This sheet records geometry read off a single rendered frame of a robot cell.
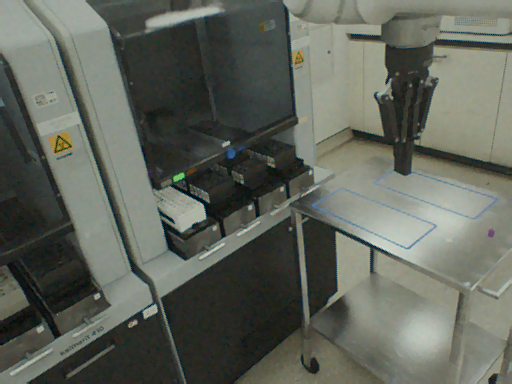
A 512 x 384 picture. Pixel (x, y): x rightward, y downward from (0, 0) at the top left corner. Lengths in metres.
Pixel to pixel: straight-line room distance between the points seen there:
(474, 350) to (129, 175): 1.27
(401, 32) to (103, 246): 0.96
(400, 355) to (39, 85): 1.37
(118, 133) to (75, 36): 0.26
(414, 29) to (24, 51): 0.81
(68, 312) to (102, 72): 0.62
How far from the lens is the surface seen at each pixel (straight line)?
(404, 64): 0.76
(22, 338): 1.27
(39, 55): 1.15
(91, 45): 1.19
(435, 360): 1.69
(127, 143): 1.26
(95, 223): 1.29
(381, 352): 1.68
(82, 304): 1.28
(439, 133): 3.45
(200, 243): 1.40
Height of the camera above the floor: 1.56
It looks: 30 degrees down
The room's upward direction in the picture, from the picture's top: 8 degrees counter-clockwise
